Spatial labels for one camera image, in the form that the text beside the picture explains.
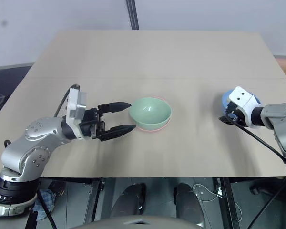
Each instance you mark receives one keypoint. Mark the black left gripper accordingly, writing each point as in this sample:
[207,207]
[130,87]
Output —
[91,121]

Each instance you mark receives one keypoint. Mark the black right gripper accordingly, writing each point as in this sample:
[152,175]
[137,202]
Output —
[234,112]

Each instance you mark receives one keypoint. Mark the blue bowl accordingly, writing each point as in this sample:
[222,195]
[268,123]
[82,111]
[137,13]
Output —
[225,100]

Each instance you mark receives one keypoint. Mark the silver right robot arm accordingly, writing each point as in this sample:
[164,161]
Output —
[280,117]

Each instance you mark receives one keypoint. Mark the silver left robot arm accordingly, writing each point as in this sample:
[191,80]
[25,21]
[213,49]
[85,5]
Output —
[35,143]

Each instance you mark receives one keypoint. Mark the green bowl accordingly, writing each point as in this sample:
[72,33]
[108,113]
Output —
[150,112]

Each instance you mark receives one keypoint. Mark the pink bowl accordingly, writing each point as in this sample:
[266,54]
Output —
[155,130]

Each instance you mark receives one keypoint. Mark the black chair caster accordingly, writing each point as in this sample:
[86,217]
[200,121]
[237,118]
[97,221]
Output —
[261,189]

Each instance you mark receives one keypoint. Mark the dark rounded shape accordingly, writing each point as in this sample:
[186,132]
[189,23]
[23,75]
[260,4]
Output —
[188,205]

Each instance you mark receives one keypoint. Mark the grey robot torso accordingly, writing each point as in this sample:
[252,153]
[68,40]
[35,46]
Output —
[138,223]

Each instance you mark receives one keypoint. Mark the black ribbed pole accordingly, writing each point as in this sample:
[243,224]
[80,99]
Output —
[132,14]

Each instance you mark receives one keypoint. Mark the blue checkered cloth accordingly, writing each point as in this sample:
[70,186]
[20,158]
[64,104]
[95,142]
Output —
[48,200]

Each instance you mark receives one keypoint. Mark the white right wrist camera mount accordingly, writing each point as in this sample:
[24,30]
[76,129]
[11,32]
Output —
[240,96]

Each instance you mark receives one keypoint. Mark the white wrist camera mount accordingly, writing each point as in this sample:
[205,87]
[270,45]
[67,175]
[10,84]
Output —
[75,105]
[240,96]

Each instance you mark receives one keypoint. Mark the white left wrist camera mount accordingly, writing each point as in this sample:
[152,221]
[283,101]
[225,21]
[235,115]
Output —
[75,105]

